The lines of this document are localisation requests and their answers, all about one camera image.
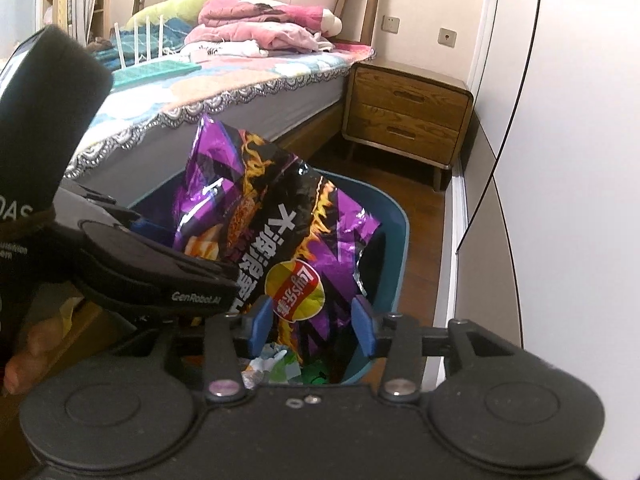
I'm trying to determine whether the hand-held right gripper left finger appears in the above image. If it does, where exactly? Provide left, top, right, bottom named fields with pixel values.
left=202, top=302, right=275, bottom=402

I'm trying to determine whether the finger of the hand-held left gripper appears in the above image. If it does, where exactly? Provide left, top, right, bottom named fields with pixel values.
left=127, top=210, right=168, bottom=236

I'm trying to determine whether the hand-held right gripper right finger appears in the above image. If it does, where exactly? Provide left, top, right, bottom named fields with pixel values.
left=350, top=296, right=526, bottom=403

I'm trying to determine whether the dark teal trash bin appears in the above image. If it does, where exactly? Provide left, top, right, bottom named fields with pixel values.
left=127, top=167, right=411, bottom=386

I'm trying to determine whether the purple chip bag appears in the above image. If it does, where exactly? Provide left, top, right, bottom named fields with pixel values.
left=172, top=114, right=383, bottom=363

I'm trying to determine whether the person's left hand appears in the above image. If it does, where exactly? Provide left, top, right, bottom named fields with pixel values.
left=2, top=305, right=68, bottom=396

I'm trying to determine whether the blue white crumpled wrapper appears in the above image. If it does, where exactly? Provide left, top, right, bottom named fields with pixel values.
left=242, top=342, right=303, bottom=386

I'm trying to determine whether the green snack wrapper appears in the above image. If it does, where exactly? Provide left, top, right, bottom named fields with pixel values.
left=300, top=362, right=343, bottom=386

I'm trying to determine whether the white plastic rack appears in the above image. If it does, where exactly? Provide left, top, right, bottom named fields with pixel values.
left=112, top=15, right=168, bottom=71

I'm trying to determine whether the teal quilt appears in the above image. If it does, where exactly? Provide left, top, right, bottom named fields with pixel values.
left=87, top=17, right=196, bottom=66

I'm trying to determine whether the green pillow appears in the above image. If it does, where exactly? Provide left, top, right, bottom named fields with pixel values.
left=122, top=0, right=221, bottom=31

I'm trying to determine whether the floral bedspread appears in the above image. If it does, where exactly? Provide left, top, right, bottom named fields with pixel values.
left=65, top=40, right=376, bottom=181

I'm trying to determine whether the white printed t-shirt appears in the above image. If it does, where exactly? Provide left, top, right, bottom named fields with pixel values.
left=177, top=40, right=271, bottom=58

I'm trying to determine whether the wooden nightstand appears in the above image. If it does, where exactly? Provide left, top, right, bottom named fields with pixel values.
left=341, top=60, right=475, bottom=192

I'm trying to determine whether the pile of pink clothes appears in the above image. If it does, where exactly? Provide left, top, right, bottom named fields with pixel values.
left=182, top=0, right=336, bottom=53

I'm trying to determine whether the white wardrobe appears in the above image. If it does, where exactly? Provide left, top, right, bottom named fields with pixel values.
left=432, top=0, right=640, bottom=391

